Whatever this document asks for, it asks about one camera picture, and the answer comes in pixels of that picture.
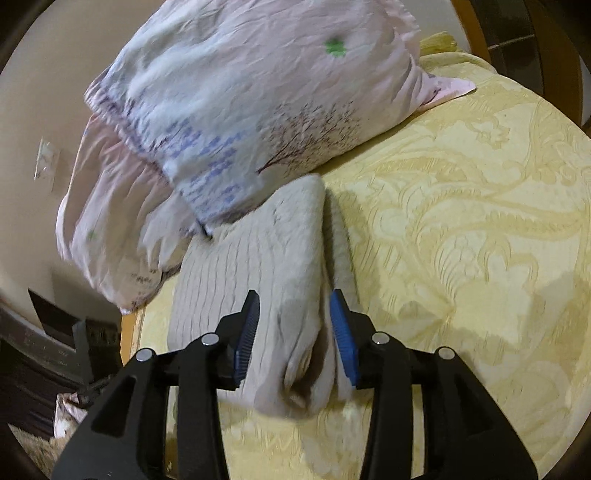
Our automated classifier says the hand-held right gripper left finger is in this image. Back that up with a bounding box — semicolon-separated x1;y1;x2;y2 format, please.
50;289;262;480

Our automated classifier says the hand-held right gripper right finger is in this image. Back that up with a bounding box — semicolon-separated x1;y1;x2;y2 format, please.
329;288;540;480

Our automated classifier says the grey cable knit sweater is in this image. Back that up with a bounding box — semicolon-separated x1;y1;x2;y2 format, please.
166;174;366;419

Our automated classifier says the yellow patterned bedspread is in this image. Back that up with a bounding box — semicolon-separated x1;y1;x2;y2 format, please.
119;31;591;480

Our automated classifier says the dark furniture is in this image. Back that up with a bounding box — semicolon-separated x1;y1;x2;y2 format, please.
0;288;125;428

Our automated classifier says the shaggy beige rug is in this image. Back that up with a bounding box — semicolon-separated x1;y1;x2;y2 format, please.
7;392;93;478

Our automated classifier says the tree print pillow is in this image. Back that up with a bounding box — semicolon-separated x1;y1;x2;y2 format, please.
83;0;477;237

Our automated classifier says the wooden headboard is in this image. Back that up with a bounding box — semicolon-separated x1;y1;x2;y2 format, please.
450;0;591;139

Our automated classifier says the white wall socket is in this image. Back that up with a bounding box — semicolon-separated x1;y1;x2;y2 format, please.
33;137;62;192

